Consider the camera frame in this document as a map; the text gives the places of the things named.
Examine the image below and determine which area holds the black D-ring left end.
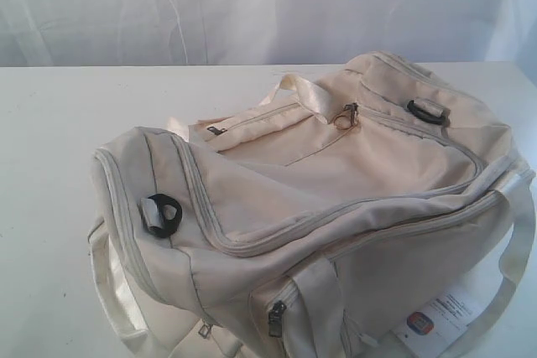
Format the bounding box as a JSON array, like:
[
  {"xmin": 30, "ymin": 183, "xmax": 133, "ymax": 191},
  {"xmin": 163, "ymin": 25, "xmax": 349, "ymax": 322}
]
[{"xmin": 141, "ymin": 193, "xmax": 184, "ymax": 238}]

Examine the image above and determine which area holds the front pocket zipper pull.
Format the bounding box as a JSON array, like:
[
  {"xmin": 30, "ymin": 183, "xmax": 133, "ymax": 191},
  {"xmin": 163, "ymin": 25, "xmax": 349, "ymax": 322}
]
[{"xmin": 267, "ymin": 293, "xmax": 286, "ymax": 334}]

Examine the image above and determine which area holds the back pocket zipper pull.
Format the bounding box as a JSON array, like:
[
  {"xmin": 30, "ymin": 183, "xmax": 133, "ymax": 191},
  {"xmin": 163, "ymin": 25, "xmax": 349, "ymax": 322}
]
[{"xmin": 206, "ymin": 126, "xmax": 227, "ymax": 136}]

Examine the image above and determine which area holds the white paper hang tag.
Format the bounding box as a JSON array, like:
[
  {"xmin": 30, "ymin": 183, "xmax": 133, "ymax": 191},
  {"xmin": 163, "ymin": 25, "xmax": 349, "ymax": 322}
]
[{"xmin": 393, "ymin": 285, "xmax": 482, "ymax": 340}]

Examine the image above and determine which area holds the white backdrop curtain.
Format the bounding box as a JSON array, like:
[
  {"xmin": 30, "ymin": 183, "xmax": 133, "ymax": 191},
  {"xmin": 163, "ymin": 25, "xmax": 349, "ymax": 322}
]
[{"xmin": 1, "ymin": 0, "xmax": 536, "ymax": 66}]

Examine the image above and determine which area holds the main zipper pull with ring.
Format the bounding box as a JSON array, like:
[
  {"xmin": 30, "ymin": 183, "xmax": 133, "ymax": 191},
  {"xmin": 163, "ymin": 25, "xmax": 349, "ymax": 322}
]
[{"xmin": 333, "ymin": 102, "xmax": 358, "ymax": 131}]

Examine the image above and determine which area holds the cream fabric duffel bag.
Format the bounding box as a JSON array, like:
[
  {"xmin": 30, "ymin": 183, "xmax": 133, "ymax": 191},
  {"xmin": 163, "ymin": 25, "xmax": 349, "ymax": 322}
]
[{"xmin": 89, "ymin": 52, "xmax": 535, "ymax": 357}]

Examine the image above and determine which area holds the black D-ring right end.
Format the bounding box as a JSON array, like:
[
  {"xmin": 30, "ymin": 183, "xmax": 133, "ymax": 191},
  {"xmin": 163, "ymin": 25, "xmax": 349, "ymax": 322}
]
[{"xmin": 405, "ymin": 99, "xmax": 450, "ymax": 127}]

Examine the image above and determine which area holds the side pocket zipper pull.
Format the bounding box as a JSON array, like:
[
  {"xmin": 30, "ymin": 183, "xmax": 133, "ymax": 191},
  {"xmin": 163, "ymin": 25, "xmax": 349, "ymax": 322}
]
[{"xmin": 198, "ymin": 320, "xmax": 212, "ymax": 340}]

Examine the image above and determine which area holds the black d-ring end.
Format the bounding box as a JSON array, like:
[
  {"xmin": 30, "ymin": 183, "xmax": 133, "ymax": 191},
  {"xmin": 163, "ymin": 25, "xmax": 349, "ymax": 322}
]
[
  {"xmin": 141, "ymin": 193, "xmax": 184, "ymax": 238},
  {"xmin": 405, "ymin": 99, "xmax": 450, "ymax": 127}
]

